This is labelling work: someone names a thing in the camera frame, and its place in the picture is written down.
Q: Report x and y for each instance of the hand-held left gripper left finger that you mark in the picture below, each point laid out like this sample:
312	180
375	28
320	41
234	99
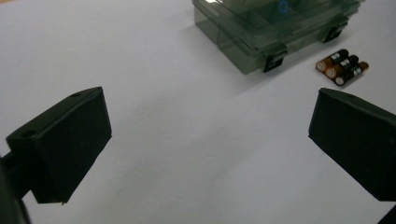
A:
68	146

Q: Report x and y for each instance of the clear grey plastic compartment box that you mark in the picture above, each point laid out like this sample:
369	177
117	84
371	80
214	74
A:
239	49

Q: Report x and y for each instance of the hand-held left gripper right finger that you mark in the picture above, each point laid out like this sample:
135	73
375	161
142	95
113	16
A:
355	140

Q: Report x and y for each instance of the black and copper battery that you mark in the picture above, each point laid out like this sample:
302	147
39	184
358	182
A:
341	67
351	74
331	59

